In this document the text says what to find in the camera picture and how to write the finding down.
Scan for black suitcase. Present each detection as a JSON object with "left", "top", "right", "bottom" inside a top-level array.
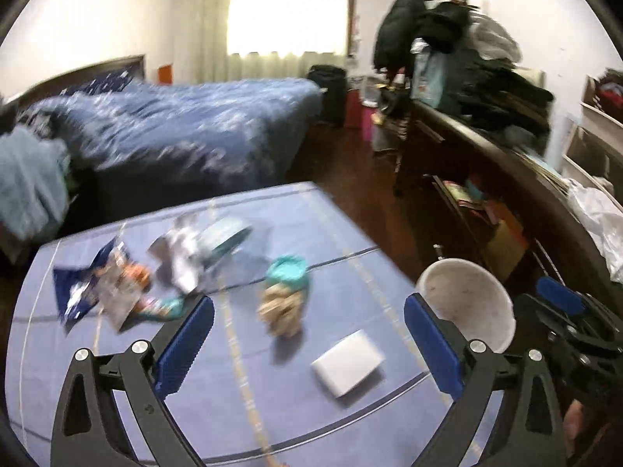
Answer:
[{"left": 308, "top": 64, "right": 348, "bottom": 130}]

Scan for colourful books in drawer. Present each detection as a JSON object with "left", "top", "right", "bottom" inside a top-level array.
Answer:
[{"left": 440, "top": 180, "right": 530, "bottom": 269}]

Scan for teal colourful snack wrapper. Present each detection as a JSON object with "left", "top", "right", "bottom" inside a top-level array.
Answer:
[{"left": 134, "top": 296, "right": 188, "bottom": 323}]

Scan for light blue blanket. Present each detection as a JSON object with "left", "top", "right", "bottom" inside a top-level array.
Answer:
[{"left": 0, "top": 124, "right": 73, "bottom": 250}]

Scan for white shelf unit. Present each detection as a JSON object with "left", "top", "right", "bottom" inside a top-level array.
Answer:
[{"left": 560, "top": 75, "right": 623, "bottom": 190}]

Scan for small orange scrap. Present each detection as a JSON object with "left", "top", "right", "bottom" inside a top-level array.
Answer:
[{"left": 125, "top": 263, "right": 150, "bottom": 288}]

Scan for teal and beige crumpled wrapper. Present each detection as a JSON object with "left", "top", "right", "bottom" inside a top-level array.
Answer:
[{"left": 257, "top": 254, "right": 312, "bottom": 337}]

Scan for silver pill blister pack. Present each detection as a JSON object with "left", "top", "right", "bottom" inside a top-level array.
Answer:
[{"left": 148, "top": 214, "right": 216, "bottom": 297}]

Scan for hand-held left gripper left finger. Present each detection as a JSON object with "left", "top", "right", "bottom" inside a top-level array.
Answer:
[{"left": 50, "top": 296, "right": 216, "bottom": 467}]

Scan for white flat box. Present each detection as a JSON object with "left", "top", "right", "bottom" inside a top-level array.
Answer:
[{"left": 311, "top": 329, "right": 386, "bottom": 398}]

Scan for black hanging jacket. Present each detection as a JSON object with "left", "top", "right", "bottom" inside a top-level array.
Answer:
[{"left": 374, "top": 0, "right": 430, "bottom": 73}]

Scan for white plastic bag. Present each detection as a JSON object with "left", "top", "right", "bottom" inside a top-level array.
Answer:
[{"left": 567, "top": 180, "right": 623, "bottom": 283}]

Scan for dark blue snack wrapper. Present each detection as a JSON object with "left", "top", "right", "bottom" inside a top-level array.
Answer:
[{"left": 53, "top": 238, "right": 125, "bottom": 334}]

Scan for white round bin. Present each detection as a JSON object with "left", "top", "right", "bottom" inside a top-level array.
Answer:
[{"left": 415, "top": 258, "right": 517, "bottom": 354}]

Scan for teal printed bag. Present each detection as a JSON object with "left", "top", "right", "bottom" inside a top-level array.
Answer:
[{"left": 411, "top": 51, "right": 447, "bottom": 108}]

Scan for dark wooden dresser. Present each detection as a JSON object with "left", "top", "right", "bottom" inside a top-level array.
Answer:
[{"left": 394, "top": 100, "right": 623, "bottom": 302}]

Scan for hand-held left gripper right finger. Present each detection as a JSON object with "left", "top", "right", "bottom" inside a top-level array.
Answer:
[{"left": 404, "top": 293, "right": 568, "bottom": 467}]

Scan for white and green tissue packet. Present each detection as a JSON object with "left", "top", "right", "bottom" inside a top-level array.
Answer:
[{"left": 199, "top": 218, "right": 254, "bottom": 264}]

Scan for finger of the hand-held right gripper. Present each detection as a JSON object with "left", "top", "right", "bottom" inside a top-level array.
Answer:
[
  {"left": 515, "top": 293, "right": 585, "bottom": 351},
  {"left": 535, "top": 276, "right": 623, "bottom": 351}
]

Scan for pile of dark clothes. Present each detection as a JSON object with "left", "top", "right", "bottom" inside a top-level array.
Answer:
[{"left": 414, "top": 2, "right": 556, "bottom": 138}]

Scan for dark wooden headboard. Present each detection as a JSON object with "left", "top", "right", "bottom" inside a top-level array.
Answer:
[{"left": 5, "top": 54, "right": 147, "bottom": 108}]

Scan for white curtain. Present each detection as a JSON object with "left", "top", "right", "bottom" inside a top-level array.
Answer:
[{"left": 178, "top": 0, "right": 361, "bottom": 83}]

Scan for white crumpled printed wrapper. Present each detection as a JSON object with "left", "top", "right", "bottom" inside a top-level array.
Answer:
[{"left": 96, "top": 253, "right": 153, "bottom": 332}]

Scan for pile of white clothes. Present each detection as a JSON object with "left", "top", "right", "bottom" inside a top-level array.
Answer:
[{"left": 470, "top": 10, "right": 524, "bottom": 64}]

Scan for bed with blue duvet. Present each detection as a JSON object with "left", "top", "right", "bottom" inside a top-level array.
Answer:
[{"left": 19, "top": 78, "right": 324, "bottom": 190}]

